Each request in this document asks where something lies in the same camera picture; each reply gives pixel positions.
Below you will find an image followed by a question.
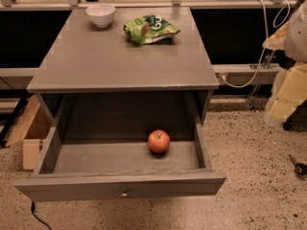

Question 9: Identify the wooden box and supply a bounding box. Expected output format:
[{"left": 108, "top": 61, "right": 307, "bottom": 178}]
[{"left": 6, "top": 96, "right": 51, "bottom": 170}]

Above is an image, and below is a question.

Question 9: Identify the metal drawer knob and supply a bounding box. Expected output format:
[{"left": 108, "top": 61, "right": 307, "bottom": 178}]
[{"left": 121, "top": 190, "right": 130, "bottom": 198}]

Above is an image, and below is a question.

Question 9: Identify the green chip bag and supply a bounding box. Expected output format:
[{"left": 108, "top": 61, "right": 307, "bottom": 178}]
[{"left": 123, "top": 14, "right": 180, "bottom": 45}]

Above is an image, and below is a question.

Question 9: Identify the grey wooden cabinet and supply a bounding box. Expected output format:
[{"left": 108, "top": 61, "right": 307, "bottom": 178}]
[{"left": 28, "top": 7, "right": 218, "bottom": 139}]

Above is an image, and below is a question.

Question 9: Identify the grey open drawer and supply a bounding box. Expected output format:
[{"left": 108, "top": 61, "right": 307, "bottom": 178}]
[{"left": 14, "top": 92, "right": 225, "bottom": 201}]

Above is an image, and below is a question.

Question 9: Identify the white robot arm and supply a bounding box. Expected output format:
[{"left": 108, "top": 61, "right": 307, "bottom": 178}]
[{"left": 263, "top": 1, "right": 307, "bottom": 126}]

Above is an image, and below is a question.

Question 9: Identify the black floor cable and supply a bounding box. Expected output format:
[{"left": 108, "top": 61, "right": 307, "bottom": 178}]
[{"left": 30, "top": 200, "right": 52, "bottom": 230}]

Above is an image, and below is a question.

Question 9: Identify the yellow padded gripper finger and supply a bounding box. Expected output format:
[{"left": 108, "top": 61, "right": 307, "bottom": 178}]
[
  {"left": 264, "top": 62, "right": 307, "bottom": 126},
  {"left": 262, "top": 22, "right": 289, "bottom": 51}
]

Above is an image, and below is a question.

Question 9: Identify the grey metal rail frame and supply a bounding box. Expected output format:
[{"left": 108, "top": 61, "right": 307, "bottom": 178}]
[{"left": 0, "top": 0, "right": 307, "bottom": 91}]

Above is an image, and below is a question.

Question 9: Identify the white ceramic bowl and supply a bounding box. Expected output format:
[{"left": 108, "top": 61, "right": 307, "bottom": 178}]
[{"left": 85, "top": 4, "right": 115, "bottom": 28}]

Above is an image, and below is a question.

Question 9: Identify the white cable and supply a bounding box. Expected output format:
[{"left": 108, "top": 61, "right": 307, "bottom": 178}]
[{"left": 219, "top": 0, "right": 292, "bottom": 89}]

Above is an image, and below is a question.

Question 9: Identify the red apple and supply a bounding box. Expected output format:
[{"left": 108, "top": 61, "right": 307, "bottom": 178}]
[{"left": 148, "top": 129, "right": 171, "bottom": 153}]

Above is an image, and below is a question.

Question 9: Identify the black caster wheel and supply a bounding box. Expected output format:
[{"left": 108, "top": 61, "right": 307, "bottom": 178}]
[{"left": 289, "top": 155, "right": 307, "bottom": 175}]

